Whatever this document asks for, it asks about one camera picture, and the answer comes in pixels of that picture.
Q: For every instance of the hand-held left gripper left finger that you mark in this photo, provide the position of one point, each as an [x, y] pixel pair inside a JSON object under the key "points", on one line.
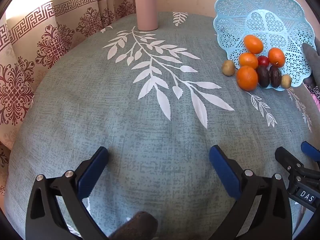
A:
{"points": [[92, 173]]}

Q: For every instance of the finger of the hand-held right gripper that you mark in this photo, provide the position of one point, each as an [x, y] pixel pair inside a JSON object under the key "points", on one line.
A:
{"points": [[287, 158], [311, 151]]}

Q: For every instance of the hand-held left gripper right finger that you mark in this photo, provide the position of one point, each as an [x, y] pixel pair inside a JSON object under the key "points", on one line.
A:
{"points": [[225, 172]]}

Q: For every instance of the brown kiwi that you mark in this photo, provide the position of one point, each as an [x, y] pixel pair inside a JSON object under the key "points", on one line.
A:
{"points": [[228, 68], [286, 81]]}

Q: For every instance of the dark purple passion fruit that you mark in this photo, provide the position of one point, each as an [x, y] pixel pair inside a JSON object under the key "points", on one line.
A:
{"points": [[275, 77], [264, 76]]}

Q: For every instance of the orange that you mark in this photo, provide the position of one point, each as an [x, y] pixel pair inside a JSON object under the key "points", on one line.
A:
{"points": [[248, 60], [276, 57], [253, 44], [247, 78]]}

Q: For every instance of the red cherry tomato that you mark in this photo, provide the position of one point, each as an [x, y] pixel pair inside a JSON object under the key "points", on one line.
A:
{"points": [[263, 60]]}

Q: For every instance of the light blue lattice plastic basket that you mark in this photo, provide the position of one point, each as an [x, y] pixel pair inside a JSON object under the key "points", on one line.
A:
{"points": [[295, 30]]}

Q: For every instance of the leopard print cloth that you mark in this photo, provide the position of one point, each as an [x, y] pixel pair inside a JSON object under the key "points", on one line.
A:
{"points": [[315, 92]]}

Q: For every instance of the brown fuzzy cloth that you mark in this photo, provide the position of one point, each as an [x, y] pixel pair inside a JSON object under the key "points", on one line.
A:
{"points": [[140, 226]]}

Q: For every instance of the grey sofa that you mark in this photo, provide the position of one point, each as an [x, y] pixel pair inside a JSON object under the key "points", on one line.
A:
{"points": [[311, 55]]}

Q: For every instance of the beige patterned curtain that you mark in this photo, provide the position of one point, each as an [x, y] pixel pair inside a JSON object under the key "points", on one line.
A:
{"points": [[25, 80]]}

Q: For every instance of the pink thermos bottle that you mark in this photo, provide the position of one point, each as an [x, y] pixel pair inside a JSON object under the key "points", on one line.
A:
{"points": [[146, 7]]}

